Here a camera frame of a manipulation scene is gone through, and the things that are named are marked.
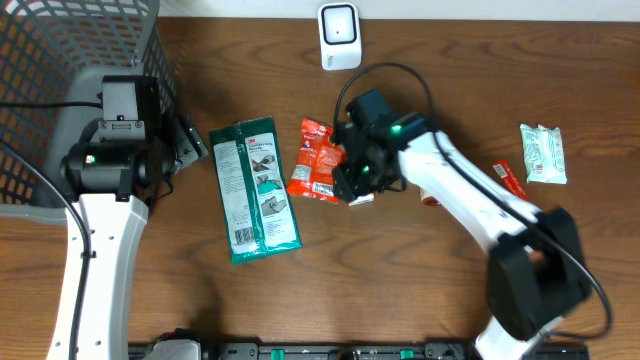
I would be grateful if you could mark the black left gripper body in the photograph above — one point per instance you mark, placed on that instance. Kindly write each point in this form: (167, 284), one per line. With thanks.
(188, 145)

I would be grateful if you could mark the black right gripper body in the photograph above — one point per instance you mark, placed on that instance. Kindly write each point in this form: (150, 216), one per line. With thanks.
(368, 173)

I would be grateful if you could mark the small orange box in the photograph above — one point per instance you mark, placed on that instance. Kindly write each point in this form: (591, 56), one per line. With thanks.
(362, 199)

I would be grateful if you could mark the orange red snack bag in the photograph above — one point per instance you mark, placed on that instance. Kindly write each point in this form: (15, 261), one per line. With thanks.
(317, 158)

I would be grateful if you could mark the green lid jar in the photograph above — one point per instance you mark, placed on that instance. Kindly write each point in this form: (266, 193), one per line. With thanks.
(428, 199)

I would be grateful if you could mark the green 3M cloth package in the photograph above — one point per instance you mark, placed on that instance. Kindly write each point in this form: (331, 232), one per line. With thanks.
(257, 210)

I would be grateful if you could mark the red stick packet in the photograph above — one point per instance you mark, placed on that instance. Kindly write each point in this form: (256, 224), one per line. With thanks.
(504, 171)

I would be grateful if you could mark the light teal wipes packet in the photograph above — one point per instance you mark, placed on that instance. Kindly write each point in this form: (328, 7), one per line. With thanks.
(543, 154)

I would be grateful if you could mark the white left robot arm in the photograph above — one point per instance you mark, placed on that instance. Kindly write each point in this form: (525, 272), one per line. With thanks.
(110, 171)

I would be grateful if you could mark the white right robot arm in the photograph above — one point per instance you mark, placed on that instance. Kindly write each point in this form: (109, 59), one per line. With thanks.
(536, 273)

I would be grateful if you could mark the white barcode scanner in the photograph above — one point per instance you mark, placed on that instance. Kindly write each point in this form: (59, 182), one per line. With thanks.
(340, 36)

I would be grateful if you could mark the grey plastic mesh basket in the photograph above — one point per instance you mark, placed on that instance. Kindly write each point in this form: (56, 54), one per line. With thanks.
(54, 55)

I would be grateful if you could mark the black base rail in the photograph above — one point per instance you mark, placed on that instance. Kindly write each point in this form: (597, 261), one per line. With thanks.
(186, 344)

